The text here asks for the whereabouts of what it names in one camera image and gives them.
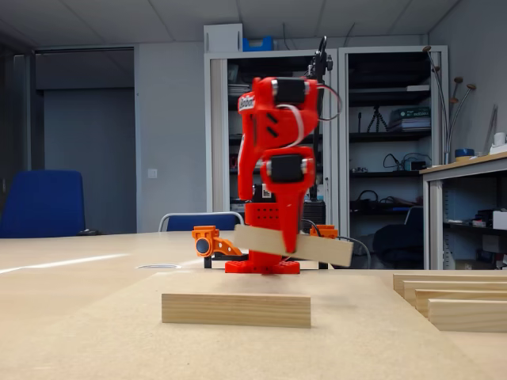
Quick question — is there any grey open storage cabinet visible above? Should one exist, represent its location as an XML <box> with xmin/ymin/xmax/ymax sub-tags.
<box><xmin>204</xmin><ymin>48</ymin><xmax>340</xmax><ymax>234</ymax></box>
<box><xmin>338</xmin><ymin>45</ymin><xmax>449</xmax><ymax>264</ymax></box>

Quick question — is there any small black tripod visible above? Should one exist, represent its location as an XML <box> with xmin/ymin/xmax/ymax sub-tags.
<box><xmin>366</xmin><ymin>104</ymin><xmax>390</xmax><ymax>134</ymax></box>

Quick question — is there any black office chair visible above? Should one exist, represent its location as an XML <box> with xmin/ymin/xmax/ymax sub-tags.
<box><xmin>372</xmin><ymin>205</ymin><xmax>425</xmax><ymax>265</ymax></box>

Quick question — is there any blue plastic box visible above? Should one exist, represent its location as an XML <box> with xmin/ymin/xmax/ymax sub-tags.
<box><xmin>242</xmin><ymin>36</ymin><xmax>275</xmax><ymax>53</ymax></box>

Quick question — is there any green box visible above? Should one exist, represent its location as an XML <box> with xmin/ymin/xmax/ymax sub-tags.
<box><xmin>387</xmin><ymin>106</ymin><xmax>432</xmax><ymax>132</ymax></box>

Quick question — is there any brown MDF board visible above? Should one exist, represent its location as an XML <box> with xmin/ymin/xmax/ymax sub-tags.
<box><xmin>0</xmin><ymin>271</ymin><xmax>494</xmax><ymax>380</ymax></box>

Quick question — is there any white cardboard box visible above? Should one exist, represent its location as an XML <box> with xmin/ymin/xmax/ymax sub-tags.
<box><xmin>204</xmin><ymin>23</ymin><xmax>244</xmax><ymax>54</ymax></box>

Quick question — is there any grey door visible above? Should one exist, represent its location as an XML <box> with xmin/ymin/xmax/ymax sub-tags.
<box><xmin>43</xmin><ymin>87</ymin><xmax>137</xmax><ymax>234</ymax></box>

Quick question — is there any blue office chair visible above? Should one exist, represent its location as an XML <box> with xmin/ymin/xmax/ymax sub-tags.
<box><xmin>0</xmin><ymin>169</ymin><xmax>86</xmax><ymax>239</ymax></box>

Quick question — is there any black camera stand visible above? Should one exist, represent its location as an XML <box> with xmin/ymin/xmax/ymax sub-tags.
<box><xmin>307</xmin><ymin>35</ymin><xmax>334</xmax><ymax>234</ymax></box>

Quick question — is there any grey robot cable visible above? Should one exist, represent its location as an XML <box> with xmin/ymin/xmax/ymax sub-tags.
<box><xmin>350</xmin><ymin>236</ymin><xmax>372</xmax><ymax>271</ymax></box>

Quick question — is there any blue chair with grey frame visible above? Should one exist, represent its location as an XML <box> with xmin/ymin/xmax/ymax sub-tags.
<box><xmin>158</xmin><ymin>211</ymin><xmax>246</xmax><ymax>233</ymax></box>

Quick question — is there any wooden desk with grey frame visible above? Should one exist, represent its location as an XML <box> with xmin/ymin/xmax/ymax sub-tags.
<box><xmin>419</xmin><ymin>151</ymin><xmax>507</xmax><ymax>270</ymax></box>

